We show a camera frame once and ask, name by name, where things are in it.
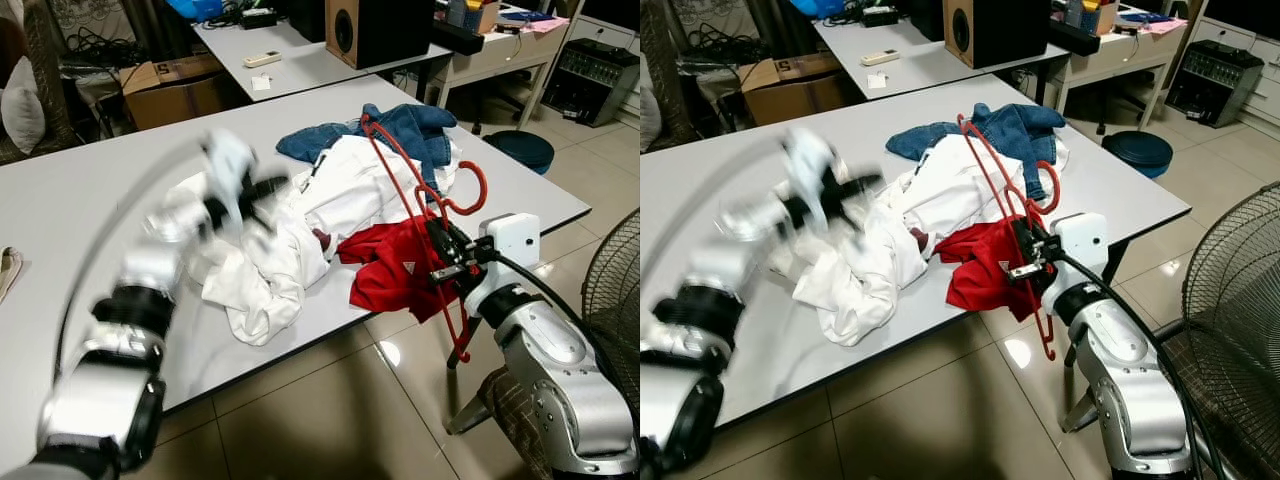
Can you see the red plastic hanger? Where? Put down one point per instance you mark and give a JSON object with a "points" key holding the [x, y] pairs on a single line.
{"points": [[1055, 182], [484, 183]]}

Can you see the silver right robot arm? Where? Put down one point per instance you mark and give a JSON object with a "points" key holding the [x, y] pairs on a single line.
{"points": [[1130, 380], [560, 370]]}

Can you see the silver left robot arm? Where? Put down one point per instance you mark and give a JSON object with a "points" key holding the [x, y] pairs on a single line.
{"points": [[680, 400], [100, 400]]}

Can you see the red garment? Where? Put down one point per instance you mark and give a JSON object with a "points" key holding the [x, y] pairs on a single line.
{"points": [[985, 275], [395, 275]]}

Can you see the blue denim garment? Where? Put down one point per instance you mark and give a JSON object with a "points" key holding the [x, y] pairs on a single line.
{"points": [[400, 125], [1010, 125]]}

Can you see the brown cardboard box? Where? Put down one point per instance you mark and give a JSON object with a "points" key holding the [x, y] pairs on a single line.
{"points": [[795, 95], [175, 95]]}

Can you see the dark blue round stool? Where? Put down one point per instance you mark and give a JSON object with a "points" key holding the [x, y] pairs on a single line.
{"points": [[1140, 150], [520, 148]]}

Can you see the small white paper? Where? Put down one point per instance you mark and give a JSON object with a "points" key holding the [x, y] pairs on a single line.
{"points": [[878, 81], [261, 84]]}

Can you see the white remote control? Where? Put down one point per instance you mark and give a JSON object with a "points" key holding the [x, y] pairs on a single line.
{"points": [[262, 59], [882, 58]]}

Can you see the black standing fan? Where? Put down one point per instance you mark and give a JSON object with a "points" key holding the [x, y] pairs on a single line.
{"points": [[1230, 290], [615, 290]]}

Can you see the white desk with drawers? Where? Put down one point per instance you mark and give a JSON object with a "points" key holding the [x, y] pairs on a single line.
{"points": [[500, 60], [1120, 60]]}

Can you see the blue box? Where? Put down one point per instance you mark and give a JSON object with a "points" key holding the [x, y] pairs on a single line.
{"points": [[195, 8], [815, 7]]}

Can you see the black desk device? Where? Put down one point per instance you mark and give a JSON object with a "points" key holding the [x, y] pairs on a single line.
{"points": [[922, 18], [305, 18]]}

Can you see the long black box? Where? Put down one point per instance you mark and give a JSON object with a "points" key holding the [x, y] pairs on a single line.
{"points": [[1075, 38], [460, 38]]}

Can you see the grey pillow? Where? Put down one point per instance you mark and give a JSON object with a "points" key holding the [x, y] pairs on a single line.
{"points": [[22, 115], [650, 115]]}

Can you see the wooden speaker black cone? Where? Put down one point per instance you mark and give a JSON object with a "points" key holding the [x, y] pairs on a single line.
{"points": [[1000, 30], [385, 30]]}

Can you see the black audio mixer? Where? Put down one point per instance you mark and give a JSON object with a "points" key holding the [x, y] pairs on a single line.
{"points": [[1210, 80], [590, 80]]}

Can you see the desk pen holder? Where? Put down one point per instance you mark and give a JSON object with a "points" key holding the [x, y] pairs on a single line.
{"points": [[1090, 15], [475, 12]]}

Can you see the dark wicker armchair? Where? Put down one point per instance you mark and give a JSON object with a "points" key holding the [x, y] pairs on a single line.
{"points": [[50, 40], [660, 40]]}

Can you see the pink flat item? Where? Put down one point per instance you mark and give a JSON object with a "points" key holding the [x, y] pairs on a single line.
{"points": [[548, 22], [1165, 25]]}

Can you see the white drawer cabinet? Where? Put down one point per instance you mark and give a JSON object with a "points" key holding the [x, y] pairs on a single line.
{"points": [[1260, 50], [610, 35]]}

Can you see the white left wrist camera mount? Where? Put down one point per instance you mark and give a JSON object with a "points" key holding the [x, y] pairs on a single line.
{"points": [[230, 165], [815, 160]]}

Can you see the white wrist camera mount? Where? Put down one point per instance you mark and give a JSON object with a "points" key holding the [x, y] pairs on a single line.
{"points": [[815, 160], [230, 165], [1080, 240], [512, 238]]}

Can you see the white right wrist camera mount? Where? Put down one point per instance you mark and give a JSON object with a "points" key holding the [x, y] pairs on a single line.
{"points": [[1080, 240], [512, 238]]}

